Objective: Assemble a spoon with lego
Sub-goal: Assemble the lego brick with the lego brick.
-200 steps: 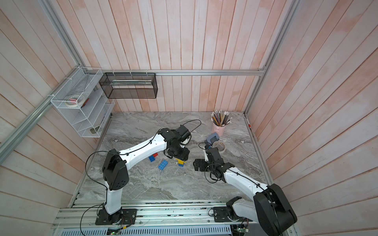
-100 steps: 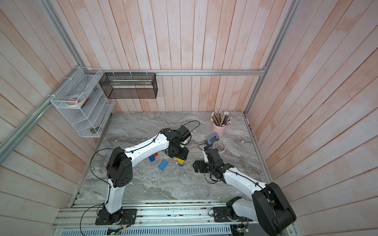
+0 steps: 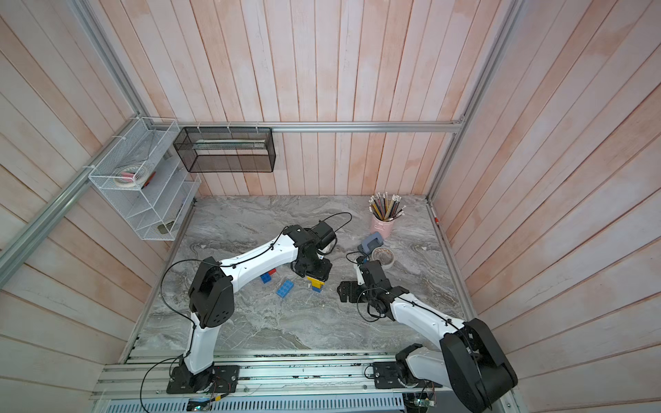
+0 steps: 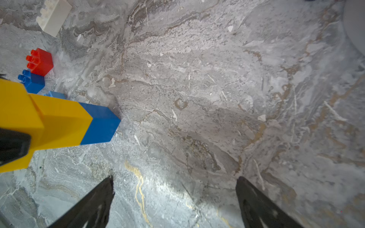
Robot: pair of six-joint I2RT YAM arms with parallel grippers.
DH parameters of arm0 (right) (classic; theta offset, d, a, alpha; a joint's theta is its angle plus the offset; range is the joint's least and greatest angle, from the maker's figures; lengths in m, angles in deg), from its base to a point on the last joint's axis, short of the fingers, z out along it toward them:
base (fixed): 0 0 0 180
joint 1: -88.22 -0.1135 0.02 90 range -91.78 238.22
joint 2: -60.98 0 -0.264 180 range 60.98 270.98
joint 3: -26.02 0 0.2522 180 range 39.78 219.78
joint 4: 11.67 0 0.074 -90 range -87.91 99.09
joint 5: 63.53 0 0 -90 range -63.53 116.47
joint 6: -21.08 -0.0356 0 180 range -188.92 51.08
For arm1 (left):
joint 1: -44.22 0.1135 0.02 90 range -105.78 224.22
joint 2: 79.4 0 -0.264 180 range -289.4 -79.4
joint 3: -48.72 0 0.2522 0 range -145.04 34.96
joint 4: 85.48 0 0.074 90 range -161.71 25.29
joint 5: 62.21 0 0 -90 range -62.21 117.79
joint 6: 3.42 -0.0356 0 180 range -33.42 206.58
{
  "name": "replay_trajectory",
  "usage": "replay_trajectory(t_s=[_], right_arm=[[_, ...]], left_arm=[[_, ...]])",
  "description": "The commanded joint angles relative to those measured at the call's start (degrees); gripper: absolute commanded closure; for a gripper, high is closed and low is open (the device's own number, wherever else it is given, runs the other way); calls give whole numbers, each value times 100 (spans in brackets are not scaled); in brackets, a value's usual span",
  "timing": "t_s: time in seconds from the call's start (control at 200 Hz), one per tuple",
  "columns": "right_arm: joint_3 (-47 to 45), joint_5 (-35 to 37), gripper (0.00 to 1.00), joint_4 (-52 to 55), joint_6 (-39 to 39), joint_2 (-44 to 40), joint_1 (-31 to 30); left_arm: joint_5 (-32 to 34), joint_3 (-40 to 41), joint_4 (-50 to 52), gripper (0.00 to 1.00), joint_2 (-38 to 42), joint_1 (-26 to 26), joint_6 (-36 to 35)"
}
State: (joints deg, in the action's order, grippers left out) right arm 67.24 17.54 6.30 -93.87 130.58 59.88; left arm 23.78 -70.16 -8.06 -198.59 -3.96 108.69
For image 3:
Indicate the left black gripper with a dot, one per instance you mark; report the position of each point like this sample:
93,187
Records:
321,274

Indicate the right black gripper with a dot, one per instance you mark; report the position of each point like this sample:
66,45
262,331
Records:
354,296

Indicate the yellow long lego brick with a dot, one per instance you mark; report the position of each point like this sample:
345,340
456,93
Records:
315,282

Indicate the light blue long lego brick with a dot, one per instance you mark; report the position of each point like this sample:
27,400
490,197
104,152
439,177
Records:
284,289

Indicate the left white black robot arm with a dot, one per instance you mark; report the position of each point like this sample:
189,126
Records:
211,293

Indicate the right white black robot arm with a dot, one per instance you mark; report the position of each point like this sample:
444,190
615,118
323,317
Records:
465,357

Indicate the small blue lego brick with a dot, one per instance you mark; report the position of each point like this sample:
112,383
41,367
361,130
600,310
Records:
265,278

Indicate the white tape roll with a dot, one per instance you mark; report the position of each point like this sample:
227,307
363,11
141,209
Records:
384,256

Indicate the blue grey tape dispenser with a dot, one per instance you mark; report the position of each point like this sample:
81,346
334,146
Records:
371,243

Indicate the pink pencil cup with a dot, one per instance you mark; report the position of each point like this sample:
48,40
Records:
384,228

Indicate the bundle of coloured pencils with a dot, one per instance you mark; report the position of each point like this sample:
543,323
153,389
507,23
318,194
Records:
386,207

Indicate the black mesh basket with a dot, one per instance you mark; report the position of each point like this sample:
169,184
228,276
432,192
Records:
226,149

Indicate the tape roll on shelf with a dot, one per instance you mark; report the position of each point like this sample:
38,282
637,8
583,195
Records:
131,176

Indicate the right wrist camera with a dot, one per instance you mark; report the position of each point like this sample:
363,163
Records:
359,275

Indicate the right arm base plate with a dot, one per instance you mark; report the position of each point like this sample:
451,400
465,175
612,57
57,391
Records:
409,374

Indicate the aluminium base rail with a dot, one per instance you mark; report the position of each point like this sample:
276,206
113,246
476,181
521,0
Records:
261,373

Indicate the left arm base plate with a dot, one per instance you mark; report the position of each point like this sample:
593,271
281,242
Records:
215,379

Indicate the white wire shelf rack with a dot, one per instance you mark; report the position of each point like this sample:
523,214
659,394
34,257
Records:
156,211

